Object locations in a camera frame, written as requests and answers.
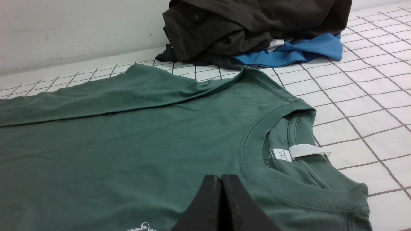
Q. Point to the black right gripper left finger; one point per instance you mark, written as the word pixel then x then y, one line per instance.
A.
pixel 203 212

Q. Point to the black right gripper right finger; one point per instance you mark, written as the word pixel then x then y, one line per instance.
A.
pixel 239 211

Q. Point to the green long sleeve shirt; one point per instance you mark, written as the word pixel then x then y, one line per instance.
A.
pixel 129 153

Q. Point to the blue shirt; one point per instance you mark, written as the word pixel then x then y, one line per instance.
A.
pixel 296 51

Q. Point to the white grid table mat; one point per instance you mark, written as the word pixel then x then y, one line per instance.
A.
pixel 362 102

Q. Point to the dark grey clothing pile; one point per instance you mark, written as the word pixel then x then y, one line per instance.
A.
pixel 214 32

